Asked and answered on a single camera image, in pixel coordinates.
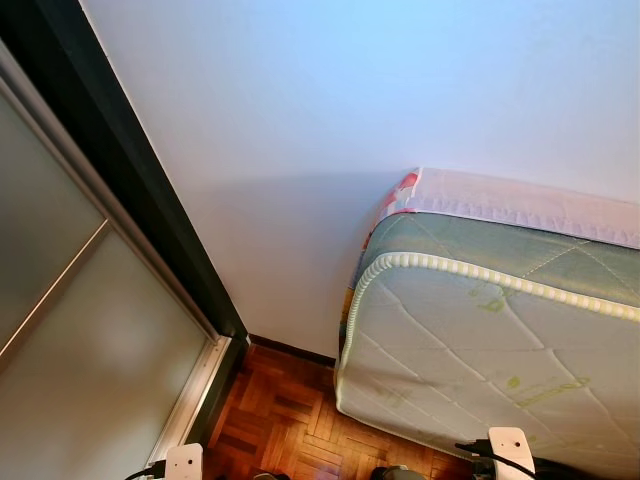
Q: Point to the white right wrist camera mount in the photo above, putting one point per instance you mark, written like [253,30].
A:
[507,445]

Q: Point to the grey robot right leg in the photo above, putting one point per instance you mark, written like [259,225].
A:
[397,473]

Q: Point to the frosted glass wardrobe door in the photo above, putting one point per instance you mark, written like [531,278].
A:
[80,350]

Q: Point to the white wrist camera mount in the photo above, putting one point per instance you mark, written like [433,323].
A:
[507,445]
[185,463]

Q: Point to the dark wooden baseboard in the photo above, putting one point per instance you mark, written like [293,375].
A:
[290,350]

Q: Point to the white quilted mattress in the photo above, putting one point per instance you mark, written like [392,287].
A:
[480,350]

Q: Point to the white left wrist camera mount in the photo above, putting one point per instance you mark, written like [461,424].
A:
[185,463]

